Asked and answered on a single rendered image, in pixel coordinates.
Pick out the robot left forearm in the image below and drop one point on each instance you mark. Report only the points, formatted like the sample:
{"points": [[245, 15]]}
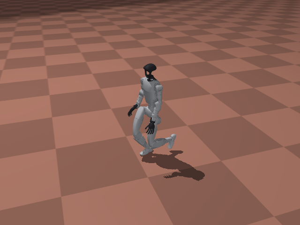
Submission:
{"points": [[156, 110]]}

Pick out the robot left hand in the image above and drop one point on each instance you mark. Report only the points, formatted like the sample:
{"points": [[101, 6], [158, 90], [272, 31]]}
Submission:
{"points": [[151, 127]]}

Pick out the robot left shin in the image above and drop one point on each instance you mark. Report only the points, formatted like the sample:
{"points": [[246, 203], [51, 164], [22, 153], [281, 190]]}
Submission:
{"points": [[160, 142]]}

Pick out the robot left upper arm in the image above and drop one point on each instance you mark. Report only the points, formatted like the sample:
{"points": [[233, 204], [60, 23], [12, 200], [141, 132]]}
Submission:
{"points": [[158, 89]]}

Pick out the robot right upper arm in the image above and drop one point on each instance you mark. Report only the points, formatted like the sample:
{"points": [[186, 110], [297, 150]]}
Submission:
{"points": [[141, 91]]}

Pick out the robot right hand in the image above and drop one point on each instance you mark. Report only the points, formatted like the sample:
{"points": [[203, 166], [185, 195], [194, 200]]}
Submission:
{"points": [[134, 107]]}

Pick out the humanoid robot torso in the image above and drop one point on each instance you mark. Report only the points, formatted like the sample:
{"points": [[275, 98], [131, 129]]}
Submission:
{"points": [[150, 96]]}

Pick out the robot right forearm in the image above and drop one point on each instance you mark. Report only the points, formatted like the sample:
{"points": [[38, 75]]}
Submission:
{"points": [[139, 100]]}

